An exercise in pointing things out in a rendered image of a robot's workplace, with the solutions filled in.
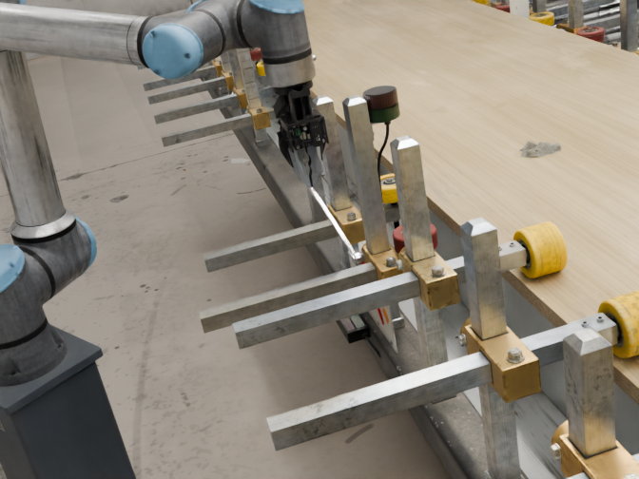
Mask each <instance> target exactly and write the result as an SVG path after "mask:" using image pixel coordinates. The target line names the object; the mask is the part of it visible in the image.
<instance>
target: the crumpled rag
mask: <svg viewBox="0 0 639 479"><path fill-rule="evenodd" d="M519 151H520V152H523V153H522V154H521V156H520V157H528V158H529V157H531V156H539V157H543V156H544V155H547V154H552V153H554V152H557V151H561V145H560V144H559V143H555V144H550V143H542V142H539V143H538V144H535V143H534V142H530V141H527V143H526V144H525V146H524V147H523V148H521V149H519Z"/></svg>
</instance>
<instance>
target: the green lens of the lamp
mask: <svg viewBox="0 0 639 479"><path fill-rule="evenodd" d="M368 112H369V119H370V123H385V122H389V121H393V120H394V119H396V118H398V117H399V116H400V111H399V104H398V102H397V104H396V105H395V106H393V107H390V108H387V109H382V110H369V109H368Z"/></svg>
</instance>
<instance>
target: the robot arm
mask: <svg viewBox="0 0 639 479"><path fill-rule="evenodd" d="M304 10H305V6H304V4H303V3H302V0H202V1H200V2H197V3H194V4H193V5H191V6H190V7H189V9H188V10H187V12H186V14H184V15H182V16H180V17H175V18H173V17H163V16H152V15H151V16H137V15H127V14H117V13H107V12H98V11H87V10H69V9H58V8H49V7H39V6H29V5H26V1H25V0H0V164H1V167H2V171H3V174H4V178H5V182H6V185H7V189H8V191H9V195H10V201H11V204H12V208H13V211H14V215H15V218H16V219H15V221H14V222H13V223H12V225H11V226H10V233H11V237H12V240H13V243H14V244H0V386H3V387H7V386H15V385H20V384H24V383H27V382H30V381H32V380H34V379H37V378H39V377H41V376H43V375H45V374H47V373H49V372H50V371H52V370H53V369H55V368H56V367H57V366H58V365H59V364H60V363H61V362H62V361H63V360H64V358H65V357H66V354H67V351H68V348H67V345H66V343H65V340H64V339H63V338H62V336H61V335H60V334H59V333H58V332H57V331H56V330H55V329H54V328H53V327H52V326H51V325H50V324H49V323H48V320H47V317H46V315H45V312H44V309H43V305H44V304H45V303H46V302H48V301H49V300H50V299H51V298H53V297H54V296H56V295H57V294H58V293H59V292H61V291H62V290H63V289H64V288H66V287H67V286H68V285H69V284H71V282H73V281H74V280H75V279H77V278H78V277H80V276H81V275H82V274H83V273H84V272H85V271H86V270H87V268H89V267H90V266H91V264H92V263H93V262H94V260H95V258H96V254H97V247H96V239H95V237H94V235H93V233H92V231H91V230H90V228H89V227H88V225H87V224H86V223H85V222H84V221H80V218H78V217H76V216H75V215H74V214H73V212H72V211H70V210H68V209H66V208H65V207H64V205H63V201H62V197H61V193H60V190H59V186H58V182H57V179H56V175H55V171H54V167H53V163H52V159H51V156H50V152H49V148H48V141H47V137H46V133H45V129H44V126H43V122H42V119H41V115H40V111H39V107H38V104H37V100H36V96H35V92H34V88H33V84H32V80H31V77H30V73H29V66H28V62H27V58H26V54H25V52H29V53H37V54H46V55H53V56H61V57H68V58H76V59H84V60H92V61H100V62H108V63H115V64H123V65H131V66H139V67H146V68H150V69H151V70H152V71H153V72H154V73H155V74H157V75H158V76H160V77H163V78H165V79H170V80H173V79H179V78H183V77H185V76H188V75H190V74H191V73H193V72H194V71H195V70H197V69H198V68H199V67H202V66H203V65H205V64H207V63H208V62H210V61H212V60H213V59H215V58H217V57H219V56H221V55H222V54H224V53H226V52H227V51H229V50H231V49H238V48H260V49H261V57H262V62H263V67H264V71H265V76H266V81H267V84H268V85H270V86H272V87H273V88H274V90H275V93H276V94H278V95H280V96H279V98H278V100H277V101H276V102H275V104H274V106H273V108H274V112H275V115H276V118H277V119H278V118H280V119H279V120H278V124H279V125H280V126H281V127H280V132H277V135H278V138H279V148H280V151H281V154H282V155H283V157H284V158H285V159H286V160H287V161H288V162H289V164H290V165H291V167H292V168H293V169H294V171H295V172H296V174H297V175H298V176H299V178H300V179H301V180H302V181H303V182H304V183H305V184H306V185H308V186H309V187H312V186H315V185H316V183H317V181H318V179H319V176H320V173H323V164H322V153H323V150H324V147H325V144H326V143H328V144H329V141H328V136H327V130H326V125H325V120H324V116H323V115H322V114H320V113H319V112H318V111H317V110H316V109H315V108H312V107H311V103H310V98H309V95H311V94H310V88H311V87H312V86H313V82H312V79H313V78H314V77H315V76H316V69H315V65H314V62H313V61H316V60H317V57H316V56H315V55H313V54H312V49H311V44H310V39H309V33H308V28H307V23H306V18H305V13H304ZM324 131H325V132H324ZM304 147H305V151H306V153H307V154H308V156H309V162H308V165H309V167H310V172H309V176H308V174H307V172H306V166H305V164H304V163H303V156H304V154H303V150H302V149H303V148H304Z"/></svg>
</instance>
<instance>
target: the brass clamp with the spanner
mask: <svg viewBox="0 0 639 479"><path fill-rule="evenodd" d="M389 245H390V243H389ZM361 252H362V253H363V255H364V258H365V264H366V263H369V262H371V263H372V264H373V265H374V266H375V268H376V270H377V276H378V281H379V280H382V279H386V278H391V277H394V276H398V275H401V274H403V270H398V269H397V267H396V266H395V267H387V266H386V259H387V258H390V257H393V258H395V259H396V260H397V258H398V253H397V252H396V250H395V249H394V248H393V247H392V246H391V245H390V250H387V251H383V252H380V253H376V254H372V253H371V252H370V251H369V249H368V248H367V245H366V242H365V243H364V244H363V246H362V248H361Z"/></svg>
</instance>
